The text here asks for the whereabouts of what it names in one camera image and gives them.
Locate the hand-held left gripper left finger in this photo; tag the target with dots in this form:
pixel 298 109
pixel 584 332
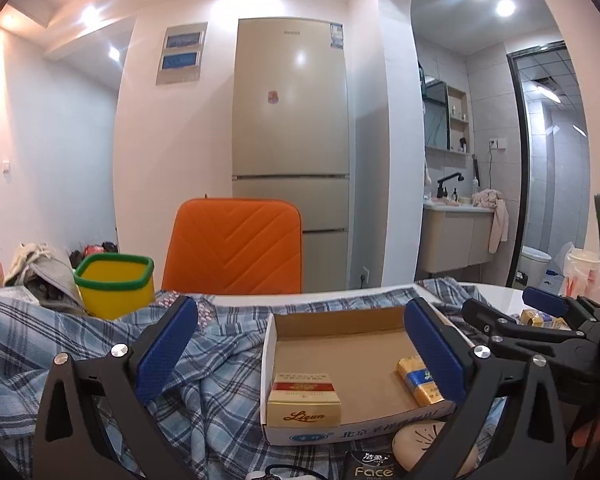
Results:
pixel 165 355

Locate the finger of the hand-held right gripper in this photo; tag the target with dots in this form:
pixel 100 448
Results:
pixel 545 300
pixel 485 320

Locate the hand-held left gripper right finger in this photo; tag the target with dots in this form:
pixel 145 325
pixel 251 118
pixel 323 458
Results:
pixel 435 355

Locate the yellow and blue pack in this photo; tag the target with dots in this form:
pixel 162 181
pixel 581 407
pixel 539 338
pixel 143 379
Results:
pixel 416 380

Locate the cardboard box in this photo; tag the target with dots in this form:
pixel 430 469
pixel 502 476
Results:
pixel 350 355

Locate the pink round compact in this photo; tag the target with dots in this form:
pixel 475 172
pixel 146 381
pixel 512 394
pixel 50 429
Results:
pixel 420 442

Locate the black tissue packet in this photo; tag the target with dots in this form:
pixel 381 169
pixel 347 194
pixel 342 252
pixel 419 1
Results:
pixel 370 467

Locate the white and red cigarette pack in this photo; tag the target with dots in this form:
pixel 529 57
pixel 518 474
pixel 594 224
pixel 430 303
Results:
pixel 305 402

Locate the person's right hand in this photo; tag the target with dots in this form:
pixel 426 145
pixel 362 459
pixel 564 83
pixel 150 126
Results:
pixel 589 432

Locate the paper cup in plastic bag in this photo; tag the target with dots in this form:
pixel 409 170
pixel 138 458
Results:
pixel 582 267

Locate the white toilet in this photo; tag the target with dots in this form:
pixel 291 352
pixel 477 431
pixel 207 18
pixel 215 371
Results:
pixel 534 262

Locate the blue plaid blanket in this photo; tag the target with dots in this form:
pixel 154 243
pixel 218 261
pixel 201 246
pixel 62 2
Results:
pixel 220 360

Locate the floral patterned cloth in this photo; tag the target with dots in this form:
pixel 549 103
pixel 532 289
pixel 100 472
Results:
pixel 205 312

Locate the yellow bin with green rim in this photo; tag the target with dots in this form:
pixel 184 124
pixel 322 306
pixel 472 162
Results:
pixel 112 292

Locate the beige vanity cabinet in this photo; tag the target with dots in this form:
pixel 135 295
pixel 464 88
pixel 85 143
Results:
pixel 455 240

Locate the pink towel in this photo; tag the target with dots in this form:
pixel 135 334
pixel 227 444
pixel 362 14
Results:
pixel 497 217

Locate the dark and red bags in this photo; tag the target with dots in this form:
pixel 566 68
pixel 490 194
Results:
pixel 92 252

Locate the orange quilted chair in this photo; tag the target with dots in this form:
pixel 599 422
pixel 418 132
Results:
pixel 235 247

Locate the black faucet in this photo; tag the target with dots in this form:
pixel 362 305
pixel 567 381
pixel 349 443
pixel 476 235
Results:
pixel 447 185

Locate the pile of grey clothes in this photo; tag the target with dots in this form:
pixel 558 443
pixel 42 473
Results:
pixel 35 270

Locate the recessed bathroom shelf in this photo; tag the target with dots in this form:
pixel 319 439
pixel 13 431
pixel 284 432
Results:
pixel 457 120

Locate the bathroom mirror cabinet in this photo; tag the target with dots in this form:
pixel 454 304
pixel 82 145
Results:
pixel 436 115

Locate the beige refrigerator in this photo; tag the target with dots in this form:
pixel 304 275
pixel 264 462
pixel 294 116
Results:
pixel 290 135

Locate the pink fridge sticker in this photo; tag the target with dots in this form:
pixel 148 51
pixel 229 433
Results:
pixel 273 97

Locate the recessed ceiling light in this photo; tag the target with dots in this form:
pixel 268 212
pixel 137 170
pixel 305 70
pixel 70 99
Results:
pixel 505 7

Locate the fridge energy label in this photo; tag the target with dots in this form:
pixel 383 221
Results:
pixel 336 36

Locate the low wall outlet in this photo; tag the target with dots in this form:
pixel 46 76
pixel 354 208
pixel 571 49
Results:
pixel 365 277

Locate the black door frame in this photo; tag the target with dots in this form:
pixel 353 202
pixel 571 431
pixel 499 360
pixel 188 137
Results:
pixel 517 160

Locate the bathroom wall outlet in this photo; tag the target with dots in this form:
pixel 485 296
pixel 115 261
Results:
pixel 496 143

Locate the white wall switch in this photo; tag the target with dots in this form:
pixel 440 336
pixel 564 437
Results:
pixel 6 166

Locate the grey wall panel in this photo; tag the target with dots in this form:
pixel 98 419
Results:
pixel 181 55

